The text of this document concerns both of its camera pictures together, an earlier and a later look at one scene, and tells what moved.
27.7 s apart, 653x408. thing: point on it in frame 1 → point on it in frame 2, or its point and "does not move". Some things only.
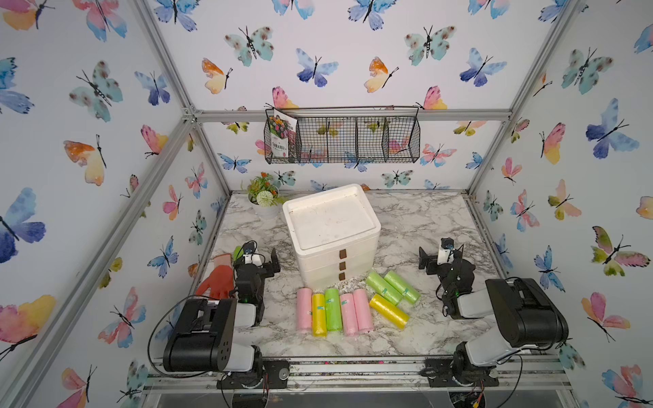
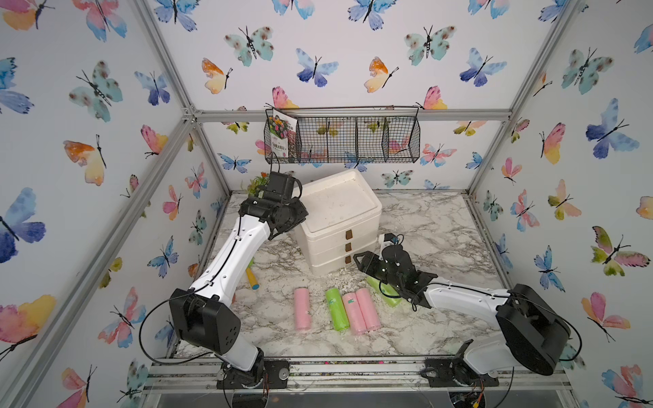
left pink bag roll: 303,309 does not move
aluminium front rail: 542,373 does not move
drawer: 337,262 → 341,246
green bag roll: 383,287 does not move
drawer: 350,252 → 349,233
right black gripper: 433,263 → 367,262
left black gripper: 267,267 → 302,214
